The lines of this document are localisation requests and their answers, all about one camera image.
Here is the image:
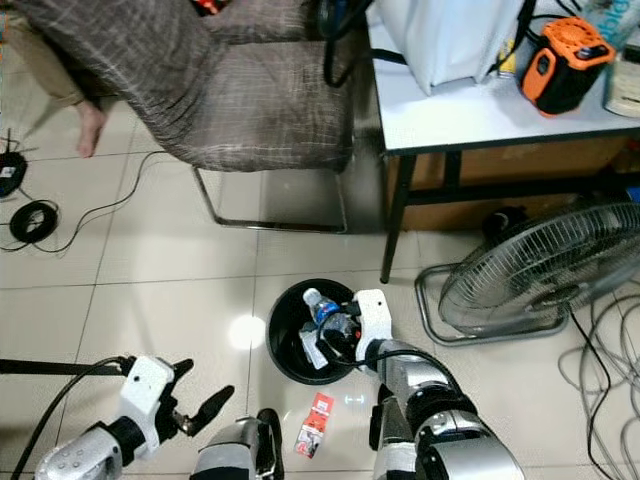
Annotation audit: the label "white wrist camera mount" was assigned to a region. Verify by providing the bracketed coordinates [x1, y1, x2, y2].
[353, 289, 394, 363]
[117, 355, 176, 441]

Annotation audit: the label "silver robot leg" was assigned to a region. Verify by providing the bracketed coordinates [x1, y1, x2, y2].
[370, 385, 423, 480]
[192, 408, 283, 480]

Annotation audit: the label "clear plastic bottle blue label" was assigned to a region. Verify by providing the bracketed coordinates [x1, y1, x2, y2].
[302, 287, 349, 343]

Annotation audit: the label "crumpled clear plastic trash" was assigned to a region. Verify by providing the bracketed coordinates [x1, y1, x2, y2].
[298, 325, 333, 369]

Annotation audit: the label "person's leg beige trousers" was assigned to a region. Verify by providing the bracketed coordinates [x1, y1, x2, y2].
[0, 15, 109, 159]

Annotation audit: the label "black coiled thin cable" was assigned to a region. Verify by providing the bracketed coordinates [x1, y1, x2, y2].
[0, 150, 166, 253]

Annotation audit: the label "silver left robot leg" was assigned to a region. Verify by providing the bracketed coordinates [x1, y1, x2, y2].
[192, 408, 283, 480]

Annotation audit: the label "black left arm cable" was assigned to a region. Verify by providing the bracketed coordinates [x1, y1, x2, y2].
[38, 357, 131, 480]

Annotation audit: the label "silver right robot leg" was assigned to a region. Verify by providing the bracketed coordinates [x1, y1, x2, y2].
[370, 385, 423, 480]

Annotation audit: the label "orange and black device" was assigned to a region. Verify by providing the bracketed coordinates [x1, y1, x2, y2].
[520, 15, 616, 116]

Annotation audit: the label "white bag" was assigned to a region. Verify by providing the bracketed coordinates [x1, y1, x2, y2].
[375, 0, 526, 96]

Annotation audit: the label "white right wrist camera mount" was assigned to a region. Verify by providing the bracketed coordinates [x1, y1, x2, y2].
[353, 289, 394, 363]

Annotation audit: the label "black fan power cable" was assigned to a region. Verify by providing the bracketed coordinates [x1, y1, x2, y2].
[565, 305, 616, 480]

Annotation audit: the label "brown fabric chair metal frame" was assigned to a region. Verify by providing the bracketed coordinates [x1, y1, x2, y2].
[15, 0, 356, 236]

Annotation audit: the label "red snack packet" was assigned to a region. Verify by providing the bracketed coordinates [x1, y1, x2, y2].
[295, 392, 336, 459]

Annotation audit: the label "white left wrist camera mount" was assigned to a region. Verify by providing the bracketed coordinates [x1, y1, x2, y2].
[117, 355, 176, 441]

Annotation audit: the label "white table black legs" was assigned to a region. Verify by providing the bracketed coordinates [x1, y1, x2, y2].
[365, 0, 640, 284]

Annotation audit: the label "small black router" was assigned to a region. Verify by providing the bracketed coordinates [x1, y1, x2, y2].
[0, 130, 29, 198]

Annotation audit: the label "black straight rod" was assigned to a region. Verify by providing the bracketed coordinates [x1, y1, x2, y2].
[0, 358, 126, 376]

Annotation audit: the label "round black rubbish bin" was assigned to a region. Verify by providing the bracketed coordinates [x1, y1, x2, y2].
[267, 278, 361, 387]

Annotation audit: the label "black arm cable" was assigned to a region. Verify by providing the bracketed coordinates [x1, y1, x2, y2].
[38, 357, 131, 480]
[335, 345, 476, 396]

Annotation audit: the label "whitish jar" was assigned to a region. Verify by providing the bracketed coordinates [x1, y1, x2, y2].
[605, 60, 640, 119]

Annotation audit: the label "metal floor fan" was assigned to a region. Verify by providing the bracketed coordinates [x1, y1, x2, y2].
[415, 195, 640, 346]

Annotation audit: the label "thick black looped cable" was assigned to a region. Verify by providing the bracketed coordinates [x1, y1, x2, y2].
[315, 0, 411, 89]

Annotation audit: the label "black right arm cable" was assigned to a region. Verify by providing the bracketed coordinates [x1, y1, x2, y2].
[335, 345, 476, 396]

